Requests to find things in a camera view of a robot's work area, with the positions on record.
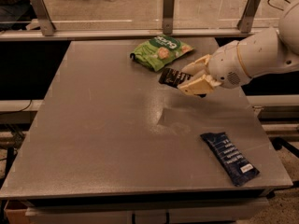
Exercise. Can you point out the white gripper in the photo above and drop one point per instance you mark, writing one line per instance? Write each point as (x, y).
(224, 65)

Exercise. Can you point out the black chocolate rxbar wrapper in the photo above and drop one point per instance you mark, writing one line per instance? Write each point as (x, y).
(173, 78)

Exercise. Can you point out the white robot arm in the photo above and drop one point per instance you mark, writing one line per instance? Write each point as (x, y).
(272, 51)

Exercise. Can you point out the green rice chip bag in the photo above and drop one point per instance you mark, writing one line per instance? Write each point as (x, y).
(159, 51)

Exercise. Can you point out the dark blue rxbar wrapper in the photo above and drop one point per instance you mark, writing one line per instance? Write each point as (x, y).
(236, 165)

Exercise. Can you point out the clear acrylic barrier panel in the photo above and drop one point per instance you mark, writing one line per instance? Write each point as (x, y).
(193, 16)

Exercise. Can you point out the seated person in background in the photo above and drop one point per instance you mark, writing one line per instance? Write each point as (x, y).
(15, 14)

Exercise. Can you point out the cardboard box under table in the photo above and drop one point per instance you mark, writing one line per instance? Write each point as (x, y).
(15, 212)

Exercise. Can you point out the right metal panel bracket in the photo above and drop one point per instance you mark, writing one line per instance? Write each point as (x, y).
(245, 23)

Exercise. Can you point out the metal panel bracket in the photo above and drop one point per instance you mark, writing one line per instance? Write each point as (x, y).
(43, 17)
(168, 16)
(245, 23)

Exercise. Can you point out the middle metal panel bracket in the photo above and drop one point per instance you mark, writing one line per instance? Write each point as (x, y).
(168, 16)

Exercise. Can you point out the left metal panel bracket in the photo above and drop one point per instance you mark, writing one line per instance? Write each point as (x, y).
(43, 17)

